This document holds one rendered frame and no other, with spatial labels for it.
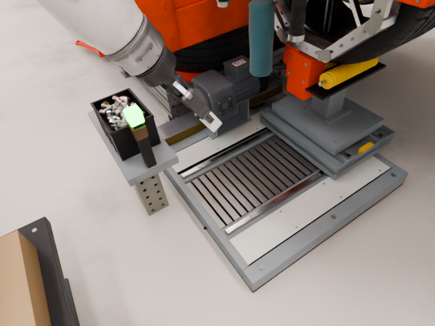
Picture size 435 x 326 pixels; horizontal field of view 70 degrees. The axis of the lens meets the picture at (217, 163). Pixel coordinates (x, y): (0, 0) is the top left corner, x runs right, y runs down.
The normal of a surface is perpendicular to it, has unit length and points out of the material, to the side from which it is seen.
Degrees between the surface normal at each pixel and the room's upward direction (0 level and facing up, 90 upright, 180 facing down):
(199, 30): 90
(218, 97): 90
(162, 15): 90
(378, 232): 0
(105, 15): 88
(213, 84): 0
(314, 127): 0
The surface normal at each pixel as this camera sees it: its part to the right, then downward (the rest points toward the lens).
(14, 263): -0.02, -0.66
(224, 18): 0.54, 0.57
